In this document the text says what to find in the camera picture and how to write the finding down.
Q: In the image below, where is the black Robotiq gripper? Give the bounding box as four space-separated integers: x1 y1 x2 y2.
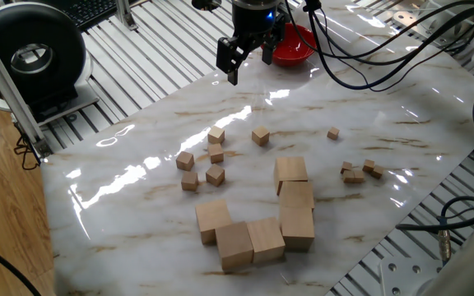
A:
215 0 288 86

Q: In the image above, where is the medium wooden cube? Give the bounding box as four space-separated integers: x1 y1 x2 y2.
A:
207 142 225 164
251 125 271 147
207 125 226 145
205 164 226 187
175 150 195 172
180 170 199 192

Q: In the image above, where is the red glossy bowl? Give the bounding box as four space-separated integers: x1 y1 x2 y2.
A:
260 23 318 68

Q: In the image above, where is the large wooden cube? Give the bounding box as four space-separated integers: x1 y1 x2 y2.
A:
272 155 309 197
278 206 316 252
215 221 255 272
194 198 234 247
246 216 286 264
278 180 315 211

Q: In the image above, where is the silver round mounting plate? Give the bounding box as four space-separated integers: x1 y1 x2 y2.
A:
388 0 474 46

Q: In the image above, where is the black computer keyboard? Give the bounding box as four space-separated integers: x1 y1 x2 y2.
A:
53 0 139 30

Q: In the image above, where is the black cable with bulky connector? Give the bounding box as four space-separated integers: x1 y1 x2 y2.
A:
302 0 474 91

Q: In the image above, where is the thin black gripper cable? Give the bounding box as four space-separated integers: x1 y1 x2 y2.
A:
284 0 474 67

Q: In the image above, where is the aluminium frame bar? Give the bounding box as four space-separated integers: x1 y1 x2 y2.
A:
115 0 139 32
0 16 53 160

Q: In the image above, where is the black ring shaped device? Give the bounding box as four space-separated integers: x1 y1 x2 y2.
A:
0 2 100 127

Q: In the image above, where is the thin black hanging wire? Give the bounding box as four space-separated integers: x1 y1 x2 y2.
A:
12 123 43 172

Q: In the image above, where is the black cable with metal plug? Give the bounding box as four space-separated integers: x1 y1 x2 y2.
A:
395 195 474 264

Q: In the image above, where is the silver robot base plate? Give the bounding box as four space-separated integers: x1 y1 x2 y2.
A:
379 257 444 296

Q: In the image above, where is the black floor cable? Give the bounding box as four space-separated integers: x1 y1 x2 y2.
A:
0 232 43 296

